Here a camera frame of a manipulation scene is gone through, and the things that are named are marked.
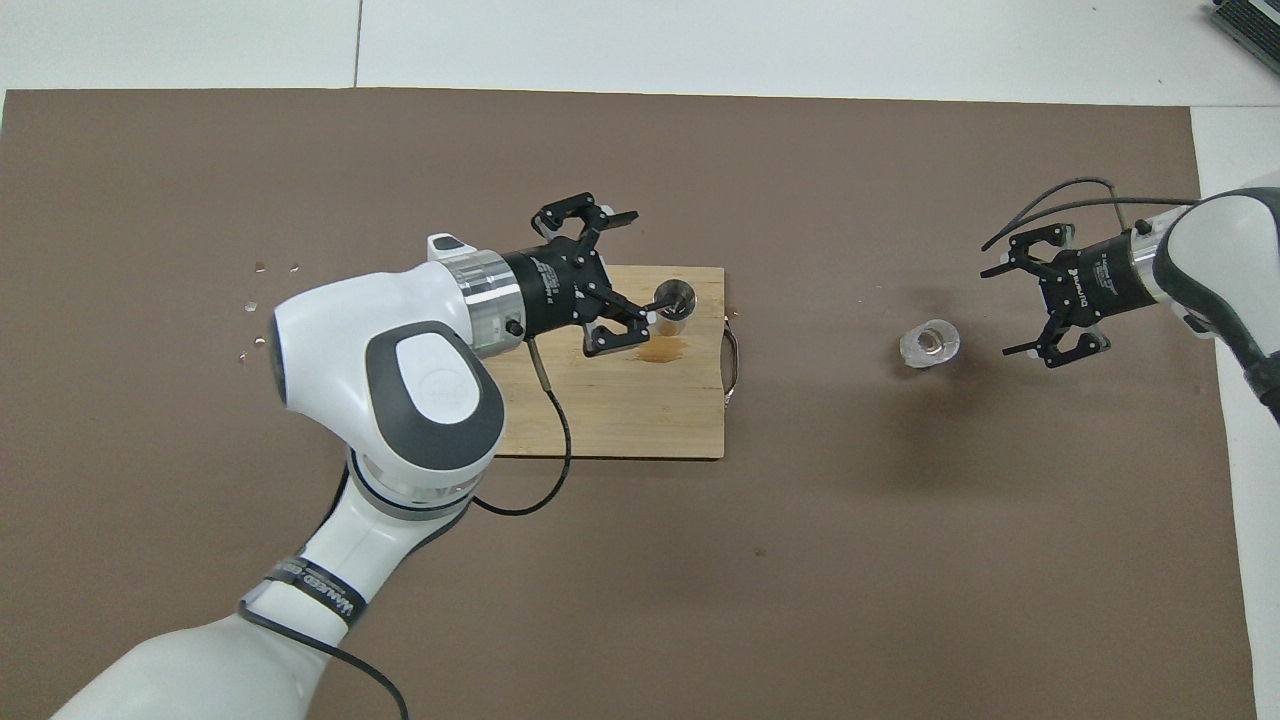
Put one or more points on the grey ribbed device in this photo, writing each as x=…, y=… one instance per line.
x=1255, y=20

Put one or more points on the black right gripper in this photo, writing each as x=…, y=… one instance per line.
x=1095, y=280

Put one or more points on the bamboo cutting board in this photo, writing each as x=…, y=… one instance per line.
x=660, y=410

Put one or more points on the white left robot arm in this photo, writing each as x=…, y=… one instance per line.
x=330, y=330

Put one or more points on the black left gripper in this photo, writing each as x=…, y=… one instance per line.
x=555, y=290

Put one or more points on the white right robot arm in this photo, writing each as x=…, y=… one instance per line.
x=1220, y=250

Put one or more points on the steel double jigger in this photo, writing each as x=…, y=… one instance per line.
x=675, y=297

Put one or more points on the brown table mat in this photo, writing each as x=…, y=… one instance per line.
x=800, y=600

